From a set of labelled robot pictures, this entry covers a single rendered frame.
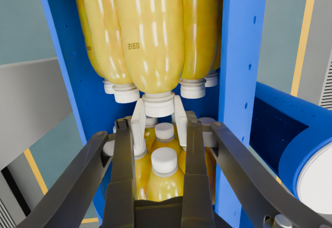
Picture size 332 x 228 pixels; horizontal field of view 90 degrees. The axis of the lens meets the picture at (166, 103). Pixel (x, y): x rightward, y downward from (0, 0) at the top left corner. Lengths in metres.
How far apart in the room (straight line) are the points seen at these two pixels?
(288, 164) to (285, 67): 1.22
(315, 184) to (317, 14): 1.42
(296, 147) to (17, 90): 0.93
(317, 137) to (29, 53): 1.73
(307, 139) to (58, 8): 0.63
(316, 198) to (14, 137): 0.96
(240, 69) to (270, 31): 1.45
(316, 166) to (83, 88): 0.58
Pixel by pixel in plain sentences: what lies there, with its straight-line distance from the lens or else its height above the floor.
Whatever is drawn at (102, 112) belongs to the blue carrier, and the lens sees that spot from 0.37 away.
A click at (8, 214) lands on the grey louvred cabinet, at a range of 2.35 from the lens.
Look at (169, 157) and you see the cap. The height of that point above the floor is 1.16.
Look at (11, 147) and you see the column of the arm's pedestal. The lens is 0.77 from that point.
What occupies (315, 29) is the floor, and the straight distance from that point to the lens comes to 1.84.
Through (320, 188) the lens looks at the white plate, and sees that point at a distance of 0.66.
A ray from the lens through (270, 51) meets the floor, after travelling 1.64.
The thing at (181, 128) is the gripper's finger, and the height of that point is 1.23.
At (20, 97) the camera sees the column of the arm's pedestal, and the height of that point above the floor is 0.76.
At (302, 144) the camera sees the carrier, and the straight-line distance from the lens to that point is 0.60.
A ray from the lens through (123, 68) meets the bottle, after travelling 0.23.
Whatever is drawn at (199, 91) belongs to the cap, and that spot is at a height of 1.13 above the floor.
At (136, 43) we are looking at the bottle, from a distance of 0.17.
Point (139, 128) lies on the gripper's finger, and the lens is 0.15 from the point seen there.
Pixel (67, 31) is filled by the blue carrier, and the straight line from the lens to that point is 0.32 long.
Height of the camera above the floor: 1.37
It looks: 70 degrees down
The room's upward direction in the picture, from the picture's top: 173 degrees clockwise
